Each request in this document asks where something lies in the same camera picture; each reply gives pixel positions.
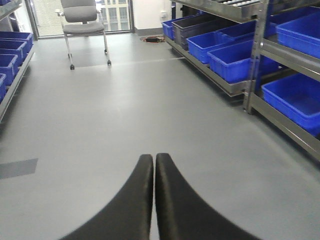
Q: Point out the right metal shelf rack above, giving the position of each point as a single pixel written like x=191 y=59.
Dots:
x=270 y=61

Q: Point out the blue plastic bin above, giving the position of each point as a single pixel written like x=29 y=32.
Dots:
x=14 y=47
x=200 y=45
x=297 y=97
x=167 y=26
x=302 y=34
x=232 y=63
x=8 y=66
x=2 y=86
x=19 y=36

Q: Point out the metal shelf rack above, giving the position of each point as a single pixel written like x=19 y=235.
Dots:
x=270 y=61
x=7 y=10

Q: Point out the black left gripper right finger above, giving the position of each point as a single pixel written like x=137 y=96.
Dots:
x=182 y=214

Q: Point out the dark grey plastic bin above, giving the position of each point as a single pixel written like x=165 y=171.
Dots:
x=194 y=26

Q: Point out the grey office chair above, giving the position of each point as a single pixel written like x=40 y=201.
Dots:
x=79 y=18

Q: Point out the left metal shelf rack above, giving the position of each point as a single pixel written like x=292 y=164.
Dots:
x=7 y=10

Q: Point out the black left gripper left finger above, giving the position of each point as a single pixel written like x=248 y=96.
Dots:
x=128 y=215

